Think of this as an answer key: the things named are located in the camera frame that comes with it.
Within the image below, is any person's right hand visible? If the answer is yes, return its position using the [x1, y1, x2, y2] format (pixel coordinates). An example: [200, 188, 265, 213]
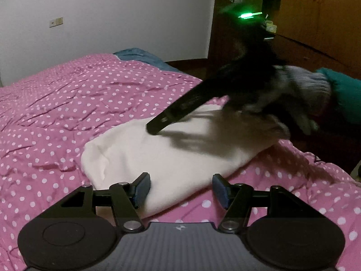
[243, 65, 330, 139]

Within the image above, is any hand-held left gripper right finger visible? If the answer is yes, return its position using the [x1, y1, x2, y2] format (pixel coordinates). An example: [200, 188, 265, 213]
[212, 173, 328, 231]

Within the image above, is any pink polka dot blanket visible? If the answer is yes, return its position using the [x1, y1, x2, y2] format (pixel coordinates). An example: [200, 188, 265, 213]
[0, 53, 361, 271]

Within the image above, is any brown wooden wardrobe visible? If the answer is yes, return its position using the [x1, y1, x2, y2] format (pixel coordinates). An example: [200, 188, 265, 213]
[273, 0, 361, 77]

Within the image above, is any person's right forearm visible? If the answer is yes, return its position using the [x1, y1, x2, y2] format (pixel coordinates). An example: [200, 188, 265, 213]
[316, 68, 361, 132]

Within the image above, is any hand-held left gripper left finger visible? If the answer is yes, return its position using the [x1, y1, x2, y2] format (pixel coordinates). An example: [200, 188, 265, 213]
[35, 172, 151, 231]

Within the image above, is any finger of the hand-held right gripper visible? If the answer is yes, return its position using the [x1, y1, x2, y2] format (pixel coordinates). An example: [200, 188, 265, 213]
[146, 81, 226, 135]

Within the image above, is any cream garment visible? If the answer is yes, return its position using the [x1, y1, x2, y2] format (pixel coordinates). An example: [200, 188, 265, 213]
[81, 102, 291, 218]

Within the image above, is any blue cloth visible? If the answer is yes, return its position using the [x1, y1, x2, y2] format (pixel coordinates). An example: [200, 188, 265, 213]
[113, 48, 181, 72]

